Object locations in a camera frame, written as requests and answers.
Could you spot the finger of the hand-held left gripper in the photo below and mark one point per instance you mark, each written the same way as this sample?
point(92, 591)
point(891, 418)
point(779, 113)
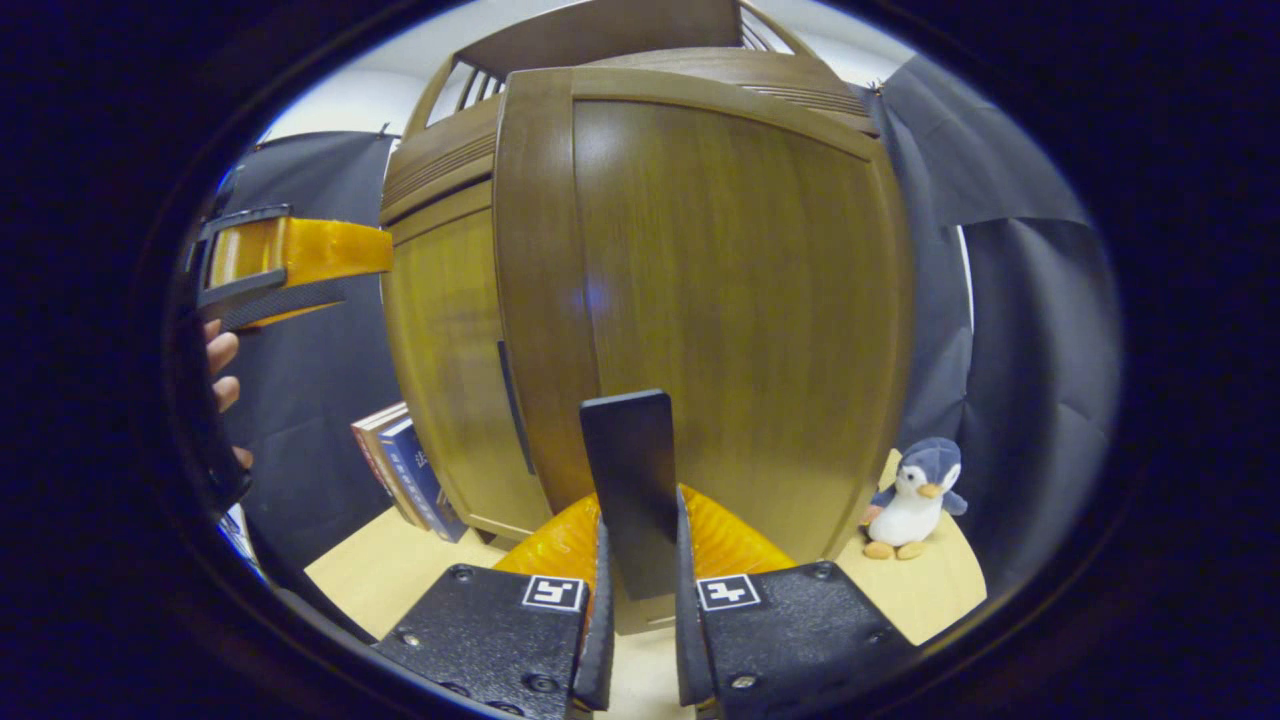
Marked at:
point(320, 250)

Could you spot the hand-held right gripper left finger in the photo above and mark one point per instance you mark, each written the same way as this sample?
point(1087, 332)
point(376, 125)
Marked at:
point(600, 650)

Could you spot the penguin plush toy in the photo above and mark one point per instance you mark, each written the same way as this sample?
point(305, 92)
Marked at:
point(915, 500)

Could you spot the wooden double-door shoe cabinet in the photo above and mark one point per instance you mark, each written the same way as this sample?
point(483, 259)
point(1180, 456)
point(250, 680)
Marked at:
point(600, 30)

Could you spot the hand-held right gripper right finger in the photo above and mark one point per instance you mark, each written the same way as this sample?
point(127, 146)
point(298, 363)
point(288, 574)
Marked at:
point(688, 650)

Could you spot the black backdrop cloth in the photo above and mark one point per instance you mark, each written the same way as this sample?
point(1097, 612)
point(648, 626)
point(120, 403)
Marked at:
point(1040, 350)

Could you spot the wooden cabinet door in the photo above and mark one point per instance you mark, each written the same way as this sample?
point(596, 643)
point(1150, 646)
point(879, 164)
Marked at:
point(450, 350)
point(740, 300)

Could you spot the blue cover book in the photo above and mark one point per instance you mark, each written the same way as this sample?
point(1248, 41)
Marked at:
point(425, 480)

